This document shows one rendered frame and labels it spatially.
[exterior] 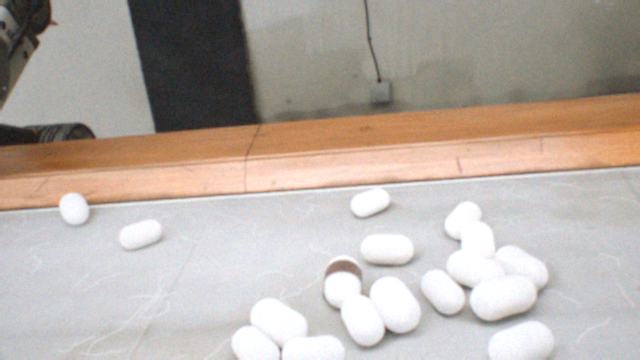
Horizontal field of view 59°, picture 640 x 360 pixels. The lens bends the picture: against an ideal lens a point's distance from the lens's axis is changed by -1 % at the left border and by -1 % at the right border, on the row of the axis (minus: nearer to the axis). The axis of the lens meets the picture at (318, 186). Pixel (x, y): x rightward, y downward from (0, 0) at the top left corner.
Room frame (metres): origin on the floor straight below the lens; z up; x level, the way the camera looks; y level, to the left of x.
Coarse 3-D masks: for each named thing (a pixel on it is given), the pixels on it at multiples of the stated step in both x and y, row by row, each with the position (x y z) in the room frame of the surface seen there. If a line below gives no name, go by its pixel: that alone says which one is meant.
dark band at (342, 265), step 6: (330, 264) 0.29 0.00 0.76; (336, 264) 0.29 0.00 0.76; (342, 264) 0.29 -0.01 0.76; (348, 264) 0.29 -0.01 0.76; (354, 264) 0.29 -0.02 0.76; (330, 270) 0.29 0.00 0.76; (336, 270) 0.28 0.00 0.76; (342, 270) 0.28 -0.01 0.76; (348, 270) 0.28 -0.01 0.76; (354, 270) 0.28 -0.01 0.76; (360, 270) 0.29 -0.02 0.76; (360, 276) 0.28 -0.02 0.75; (324, 282) 0.29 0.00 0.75
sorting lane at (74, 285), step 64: (320, 192) 0.43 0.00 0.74; (448, 192) 0.41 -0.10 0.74; (512, 192) 0.39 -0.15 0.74; (576, 192) 0.38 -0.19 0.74; (0, 256) 0.39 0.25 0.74; (64, 256) 0.38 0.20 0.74; (128, 256) 0.37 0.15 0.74; (192, 256) 0.36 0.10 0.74; (256, 256) 0.35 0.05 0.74; (320, 256) 0.34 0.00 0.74; (448, 256) 0.32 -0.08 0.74; (576, 256) 0.30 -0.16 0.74; (0, 320) 0.30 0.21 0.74; (64, 320) 0.30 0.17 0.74; (128, 320) 0.29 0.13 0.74; (192, 320) 0.28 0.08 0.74; (320, 320) 0.27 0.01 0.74; (448, 320) 0.25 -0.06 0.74; (512, 320) 0.25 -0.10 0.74; (576, 320) 0.24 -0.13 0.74
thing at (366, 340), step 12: (348, 300) 0.26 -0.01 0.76; (360, 300) 0.26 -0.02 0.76; (348, 312) 0.25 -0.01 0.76; (360, 312) 0.25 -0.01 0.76; (372, 312) 0.25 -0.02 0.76; (348, 324) 0.25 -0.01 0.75; (360, 324) 0.24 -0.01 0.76; (372, 324) 0.24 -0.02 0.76; (360, 336) 0.24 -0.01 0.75; (372, 336) 0.23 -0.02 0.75
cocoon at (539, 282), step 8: (504, 248) 0.29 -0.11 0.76; (512, 248) 0.29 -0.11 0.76; (496, 256) 0.29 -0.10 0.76; (504, 256) 0.28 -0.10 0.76; (512, 256) 0.28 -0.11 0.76; (520, 256) 0.28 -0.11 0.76; (528, 256) 0.28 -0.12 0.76; (504, 264) 0.28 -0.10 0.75; (512, 264) 0.28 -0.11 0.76; (520, 264) 0.27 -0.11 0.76; (528, 264) 0.27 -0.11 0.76; (536, 264) 0.27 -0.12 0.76; (512, 272) 0.27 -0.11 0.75; (520, 272) 0.27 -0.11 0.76; (528, 272) 0.27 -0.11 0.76; (536, 272) 0.26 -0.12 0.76; (544, 272) 0.27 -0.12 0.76; (536, 280) 0.26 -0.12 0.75; (544, 280) 0.26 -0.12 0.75; (536, 288) 0.26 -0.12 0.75
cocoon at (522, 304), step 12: (516, 276) 0.26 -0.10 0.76; (480, 288) 0.25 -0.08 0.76; (492, 288) 0.25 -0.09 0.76; (504, 288) 0.25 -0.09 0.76; (516, 288) 0.25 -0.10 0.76; (528, 288) 0.25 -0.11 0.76; (480, 300) 0.25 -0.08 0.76; (492, 300) 0.24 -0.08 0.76; (504, 300) 0.24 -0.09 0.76; (516, 300) 0.25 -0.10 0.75; (528, 300) 0.25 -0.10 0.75; (480, 312) 0.24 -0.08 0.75; (492, 312) 0.24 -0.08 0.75; (504, 312) 0.24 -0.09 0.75; (516, 312) 0.25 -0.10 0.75
